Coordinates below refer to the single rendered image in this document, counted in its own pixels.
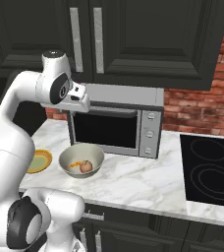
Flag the grey wall cupboard handle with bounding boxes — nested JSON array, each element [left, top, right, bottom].
[[69, 7, 84, 74], [92, 6, 105, 75]]

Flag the dark drawer front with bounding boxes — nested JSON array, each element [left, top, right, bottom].
[[82, 203, 156, 232]]

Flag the black hob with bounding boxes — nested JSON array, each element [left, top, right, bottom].
[[179, 133, 224, 210]]

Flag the grey microwave oven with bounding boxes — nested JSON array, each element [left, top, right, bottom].
[[66, 83, 166, 160]]

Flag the peach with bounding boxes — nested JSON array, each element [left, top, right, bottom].
[[79, 159, 94, 174]]

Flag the wide dark wall cupboard door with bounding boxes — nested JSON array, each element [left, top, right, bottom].
[[88, 0, 224, 92]]

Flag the grey base cupboard handle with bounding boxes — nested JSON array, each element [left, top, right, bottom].
[[79, 227, 88, 252], [94, 230, 103, 252]]

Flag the pale grey bowl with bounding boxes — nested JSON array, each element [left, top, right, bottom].
[[58, 143, 106, 180]]

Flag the orange shrimp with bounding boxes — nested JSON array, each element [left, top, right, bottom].
[[66, 159, 84, 169]]

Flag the dark base cupboard door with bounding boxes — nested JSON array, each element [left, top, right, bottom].
[[92, 225, 186, 252], [72, 222, 94, 252]]

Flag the small yellow green plate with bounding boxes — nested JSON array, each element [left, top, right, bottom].
[[26, 149, 54, 175]]

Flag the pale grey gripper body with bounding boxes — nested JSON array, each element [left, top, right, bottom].
[[39, 94, 91, 114]]

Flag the grey drawer handle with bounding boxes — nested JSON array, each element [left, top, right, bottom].
[[82, 212, 106, 222]]

